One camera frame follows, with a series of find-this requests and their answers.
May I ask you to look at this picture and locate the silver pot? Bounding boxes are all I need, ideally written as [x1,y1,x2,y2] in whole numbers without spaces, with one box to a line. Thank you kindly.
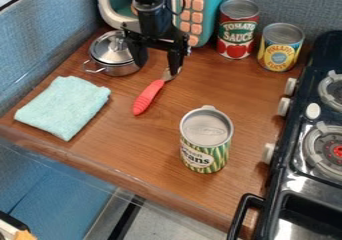
[81,29,145,78]

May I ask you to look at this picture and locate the yellow pineapple can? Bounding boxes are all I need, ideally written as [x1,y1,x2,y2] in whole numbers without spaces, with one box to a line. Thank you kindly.
[255,22,308,73]

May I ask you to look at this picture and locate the toy stove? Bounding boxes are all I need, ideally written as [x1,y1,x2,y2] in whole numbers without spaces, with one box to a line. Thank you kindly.
[225,29,342,240]

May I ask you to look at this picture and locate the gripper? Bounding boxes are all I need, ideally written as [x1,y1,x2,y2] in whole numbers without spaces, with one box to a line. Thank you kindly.
[120,4,192,77]

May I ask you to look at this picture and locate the green beans can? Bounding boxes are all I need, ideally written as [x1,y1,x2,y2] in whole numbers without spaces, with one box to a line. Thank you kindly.
[177,104,236,175]

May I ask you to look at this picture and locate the light blue cloth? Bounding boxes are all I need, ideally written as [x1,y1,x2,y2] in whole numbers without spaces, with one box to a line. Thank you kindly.
[12,75,113,143]

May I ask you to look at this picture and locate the red tomato sauce can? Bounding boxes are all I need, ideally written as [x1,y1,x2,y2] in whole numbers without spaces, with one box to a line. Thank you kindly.
[215,0,262,60]

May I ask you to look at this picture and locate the toy microwave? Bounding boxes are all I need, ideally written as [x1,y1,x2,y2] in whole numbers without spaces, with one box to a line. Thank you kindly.
[94,0,230,49]

